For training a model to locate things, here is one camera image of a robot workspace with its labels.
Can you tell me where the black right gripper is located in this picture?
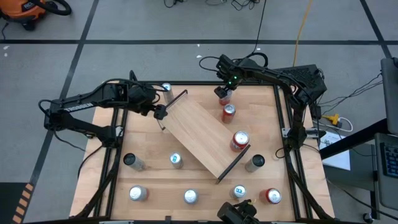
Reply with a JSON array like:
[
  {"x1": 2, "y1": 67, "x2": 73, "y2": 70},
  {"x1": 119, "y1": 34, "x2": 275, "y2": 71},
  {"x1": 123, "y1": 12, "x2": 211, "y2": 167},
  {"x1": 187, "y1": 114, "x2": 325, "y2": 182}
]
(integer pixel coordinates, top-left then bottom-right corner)
[{"x1": 213, "y1": 72, "x2": 243, "y2": 98}]

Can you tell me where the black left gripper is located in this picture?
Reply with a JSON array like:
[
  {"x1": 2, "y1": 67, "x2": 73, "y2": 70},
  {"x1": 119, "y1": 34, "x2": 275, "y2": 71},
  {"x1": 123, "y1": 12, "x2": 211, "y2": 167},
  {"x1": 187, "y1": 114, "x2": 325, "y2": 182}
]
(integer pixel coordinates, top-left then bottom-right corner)
[{"x1": 138, "y1": 93, "x2": 169, "y2": 121}]

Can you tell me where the silver red Spindrift can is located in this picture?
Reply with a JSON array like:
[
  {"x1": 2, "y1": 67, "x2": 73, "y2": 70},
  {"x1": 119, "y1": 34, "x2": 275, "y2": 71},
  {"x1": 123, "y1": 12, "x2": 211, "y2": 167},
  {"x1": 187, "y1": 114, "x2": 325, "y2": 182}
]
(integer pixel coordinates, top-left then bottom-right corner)
[
  {"x1": 128, "y1": 185, "x2": 150, "y2": 202},
  {"x1": 183, "y1": 188, "x2": 200, "y2": 205},
  {"x1": 218, "y1": 89, "x2": 233, "y2": 106}
]

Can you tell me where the red Fanta can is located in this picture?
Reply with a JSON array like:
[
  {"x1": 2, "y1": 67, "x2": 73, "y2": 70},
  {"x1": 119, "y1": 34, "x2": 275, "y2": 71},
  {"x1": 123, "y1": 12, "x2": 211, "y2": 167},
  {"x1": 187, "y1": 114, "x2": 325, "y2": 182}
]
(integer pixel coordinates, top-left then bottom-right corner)
[
  {"x1": 259, "y1": 187, "x2": 282, "y2": 205},
  {"x1": 221, "y1": 103, "x2": 237, "y2": 124},
  {"x1": 229, "y1": 130, "x2": 251, "y2": 153}
]

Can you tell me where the wooden shelf with black legs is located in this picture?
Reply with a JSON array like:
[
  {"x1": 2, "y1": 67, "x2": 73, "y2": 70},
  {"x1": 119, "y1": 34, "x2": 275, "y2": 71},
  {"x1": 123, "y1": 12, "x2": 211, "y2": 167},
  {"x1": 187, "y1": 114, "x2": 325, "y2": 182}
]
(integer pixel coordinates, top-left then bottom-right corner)
[{"x1": 157, "y1": 89, "x2": 252, "y2": 185}]

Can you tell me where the silver blue slim can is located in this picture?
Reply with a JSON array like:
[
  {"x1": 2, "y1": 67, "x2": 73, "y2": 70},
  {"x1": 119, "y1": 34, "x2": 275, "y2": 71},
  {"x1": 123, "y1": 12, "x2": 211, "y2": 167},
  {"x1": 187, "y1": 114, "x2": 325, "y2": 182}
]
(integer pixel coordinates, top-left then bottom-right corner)
[
  {"x1": 161, "y1": 82, "x2": 175, "y2": 105},
  {"x1": 229, "y1": 184, "x2": 248, "y2": 200},
  {"x1": 169, "y1": 151, "x2": 184, "y2": 170}
]

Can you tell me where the white Celsius slim can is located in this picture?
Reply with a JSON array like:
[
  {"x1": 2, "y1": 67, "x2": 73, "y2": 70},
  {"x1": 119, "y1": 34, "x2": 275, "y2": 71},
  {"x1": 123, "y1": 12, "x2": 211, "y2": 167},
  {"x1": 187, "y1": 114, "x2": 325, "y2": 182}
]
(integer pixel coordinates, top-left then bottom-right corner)
[
  {"x1": 244, "y1": 154, "x2": 266, "y2": 174},
  {"x1": 123, "y1": 152, "x2": 146, "y2": 172}
]

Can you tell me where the black perforated control box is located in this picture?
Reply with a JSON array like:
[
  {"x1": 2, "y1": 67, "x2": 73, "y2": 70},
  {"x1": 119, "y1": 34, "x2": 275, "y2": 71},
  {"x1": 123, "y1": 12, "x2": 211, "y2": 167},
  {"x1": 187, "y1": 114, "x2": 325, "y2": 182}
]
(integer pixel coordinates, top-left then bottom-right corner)
[{"x1": 275, "y1": 63, "x2": 328, "y2": 102}]

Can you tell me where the yellow power plug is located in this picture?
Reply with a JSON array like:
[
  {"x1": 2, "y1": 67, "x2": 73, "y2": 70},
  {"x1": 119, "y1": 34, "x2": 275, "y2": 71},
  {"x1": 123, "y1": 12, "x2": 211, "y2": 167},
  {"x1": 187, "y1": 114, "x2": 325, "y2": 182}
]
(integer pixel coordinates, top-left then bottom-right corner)
[{"x1": 322, "y1": 113, "x2": 342, "y2": 126}]

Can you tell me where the white paper sheet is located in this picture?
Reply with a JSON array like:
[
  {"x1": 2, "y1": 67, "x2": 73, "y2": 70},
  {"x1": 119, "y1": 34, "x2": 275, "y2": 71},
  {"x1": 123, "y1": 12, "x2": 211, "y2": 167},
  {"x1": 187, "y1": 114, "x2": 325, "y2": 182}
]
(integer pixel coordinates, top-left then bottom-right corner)
[{"x1": 320, "y1": 131, "x2": 351, "y2": 171}]

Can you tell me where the black diagonal beam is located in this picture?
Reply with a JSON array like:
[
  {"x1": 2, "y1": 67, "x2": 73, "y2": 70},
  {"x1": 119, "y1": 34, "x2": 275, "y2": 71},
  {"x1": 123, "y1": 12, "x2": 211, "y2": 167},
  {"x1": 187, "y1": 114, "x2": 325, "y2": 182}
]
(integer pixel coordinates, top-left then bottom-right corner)
[{"x1": 319, "y1": 118, "x2": 398, "y2": 160}]

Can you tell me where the orange shop vacuum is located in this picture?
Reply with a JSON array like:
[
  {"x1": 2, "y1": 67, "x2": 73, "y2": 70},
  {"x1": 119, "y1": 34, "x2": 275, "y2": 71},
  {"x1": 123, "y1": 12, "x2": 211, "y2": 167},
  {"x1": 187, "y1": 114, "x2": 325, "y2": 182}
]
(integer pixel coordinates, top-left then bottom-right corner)
[{"x1": 0, "y1": 0, "x2": 73, "y2": 32}]

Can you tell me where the black mat with orange stripes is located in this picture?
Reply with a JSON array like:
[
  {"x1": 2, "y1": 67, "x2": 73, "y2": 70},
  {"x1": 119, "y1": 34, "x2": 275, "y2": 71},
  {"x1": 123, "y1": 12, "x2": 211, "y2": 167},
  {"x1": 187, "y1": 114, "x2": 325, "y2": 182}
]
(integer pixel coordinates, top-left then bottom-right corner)
[{"x1": 0, "y1": 182, "x2": 34, "y2": 224}]

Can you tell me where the black looped cable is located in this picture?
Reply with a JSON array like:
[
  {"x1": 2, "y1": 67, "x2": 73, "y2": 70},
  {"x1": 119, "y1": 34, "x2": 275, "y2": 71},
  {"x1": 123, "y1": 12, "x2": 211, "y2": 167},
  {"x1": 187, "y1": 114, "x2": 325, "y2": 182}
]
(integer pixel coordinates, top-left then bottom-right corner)
[{"x1": 198, "y1": 55, "x2": 222, "y2": 73}]

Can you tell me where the thin black cable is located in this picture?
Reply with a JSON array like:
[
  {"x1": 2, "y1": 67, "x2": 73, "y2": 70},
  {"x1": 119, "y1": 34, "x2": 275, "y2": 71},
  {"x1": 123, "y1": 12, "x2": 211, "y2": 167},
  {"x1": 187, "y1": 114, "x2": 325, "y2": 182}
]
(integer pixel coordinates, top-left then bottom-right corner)
[{"x1": 253, "y1": 0, "x2": 267, "y2": 54}]

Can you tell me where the yellow cable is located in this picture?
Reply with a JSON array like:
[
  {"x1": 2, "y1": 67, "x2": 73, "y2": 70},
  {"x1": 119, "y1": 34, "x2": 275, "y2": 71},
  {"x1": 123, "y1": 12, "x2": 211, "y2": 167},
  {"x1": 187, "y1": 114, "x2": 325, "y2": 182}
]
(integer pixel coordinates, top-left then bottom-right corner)
[{"x1": 292, "y1": 0, "x2": 313, "y2": 59}]

